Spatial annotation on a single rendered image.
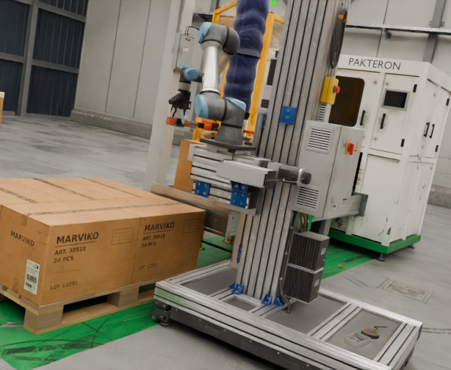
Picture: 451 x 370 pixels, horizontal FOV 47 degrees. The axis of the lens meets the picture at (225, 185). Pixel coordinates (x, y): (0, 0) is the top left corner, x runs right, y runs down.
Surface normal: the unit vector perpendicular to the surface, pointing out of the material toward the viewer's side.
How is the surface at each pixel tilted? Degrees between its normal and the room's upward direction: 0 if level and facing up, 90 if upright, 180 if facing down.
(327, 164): 90
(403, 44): 90
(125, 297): 90
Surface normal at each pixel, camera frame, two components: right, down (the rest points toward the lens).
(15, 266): -0.58, 0.02
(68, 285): 0.80, 0.22
